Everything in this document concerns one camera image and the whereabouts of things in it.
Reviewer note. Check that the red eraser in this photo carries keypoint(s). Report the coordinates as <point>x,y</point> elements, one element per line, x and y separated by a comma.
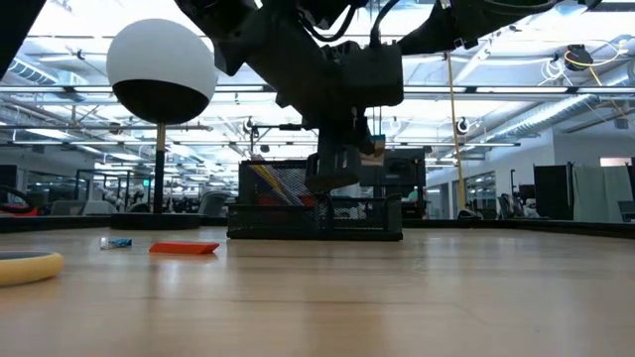
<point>183,248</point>

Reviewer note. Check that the black monitor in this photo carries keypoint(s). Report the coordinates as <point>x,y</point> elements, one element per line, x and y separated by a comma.
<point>404,171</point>

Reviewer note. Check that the yellow pen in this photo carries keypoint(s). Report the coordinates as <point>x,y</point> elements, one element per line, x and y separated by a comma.
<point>272,183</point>

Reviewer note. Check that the grey green cloth panel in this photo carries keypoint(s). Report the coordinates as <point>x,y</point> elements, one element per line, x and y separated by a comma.
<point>597,196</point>

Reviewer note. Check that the white globe lamp black base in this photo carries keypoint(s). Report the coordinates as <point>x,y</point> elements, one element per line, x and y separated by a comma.
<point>193,64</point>

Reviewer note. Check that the red cart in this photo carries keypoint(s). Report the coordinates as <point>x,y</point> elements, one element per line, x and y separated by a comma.
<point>22,212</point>

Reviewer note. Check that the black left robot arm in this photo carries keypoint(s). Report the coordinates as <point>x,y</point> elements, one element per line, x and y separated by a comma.
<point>288,64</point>

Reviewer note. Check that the black partition panel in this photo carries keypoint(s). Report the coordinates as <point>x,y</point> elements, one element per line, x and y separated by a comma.
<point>553,193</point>

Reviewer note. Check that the grey office chair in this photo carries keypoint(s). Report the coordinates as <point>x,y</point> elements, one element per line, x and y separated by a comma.
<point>213,205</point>

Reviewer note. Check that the black background rig frame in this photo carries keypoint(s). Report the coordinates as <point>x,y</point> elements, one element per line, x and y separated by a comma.
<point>290,127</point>

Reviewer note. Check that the black table frame rails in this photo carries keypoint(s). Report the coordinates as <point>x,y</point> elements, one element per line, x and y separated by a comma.
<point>49,224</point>

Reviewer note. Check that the black mesh desk organizer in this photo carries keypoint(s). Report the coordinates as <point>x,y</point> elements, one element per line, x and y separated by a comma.
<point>278,223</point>

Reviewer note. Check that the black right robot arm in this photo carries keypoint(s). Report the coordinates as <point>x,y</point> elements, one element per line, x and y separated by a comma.
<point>471,20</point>

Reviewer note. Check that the small blue white tube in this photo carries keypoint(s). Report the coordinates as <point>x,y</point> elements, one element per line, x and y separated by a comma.
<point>119,243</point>

